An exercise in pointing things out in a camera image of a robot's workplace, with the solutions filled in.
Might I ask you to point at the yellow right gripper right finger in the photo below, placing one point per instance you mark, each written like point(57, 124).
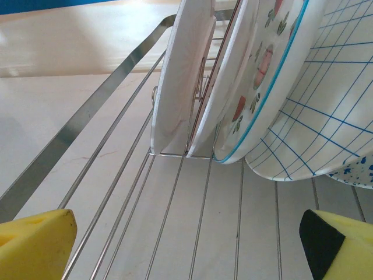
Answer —
point(344, 251)

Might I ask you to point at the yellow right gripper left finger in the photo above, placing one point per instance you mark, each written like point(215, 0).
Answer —
point(35, 248)

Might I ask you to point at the blue speckled white plate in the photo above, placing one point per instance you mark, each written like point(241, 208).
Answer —
point(358, 175)

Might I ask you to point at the white blue grid plate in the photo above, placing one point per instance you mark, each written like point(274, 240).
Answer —
point(335, 102)

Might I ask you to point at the strawberry print teal rimmed plate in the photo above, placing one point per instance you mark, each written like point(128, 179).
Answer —
point(262, 73)

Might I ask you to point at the white plate thin red rim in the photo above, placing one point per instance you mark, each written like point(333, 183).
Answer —
point(227, 73)

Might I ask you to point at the green rimmed lettered plate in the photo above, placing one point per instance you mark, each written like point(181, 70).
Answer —
point(180, 87)

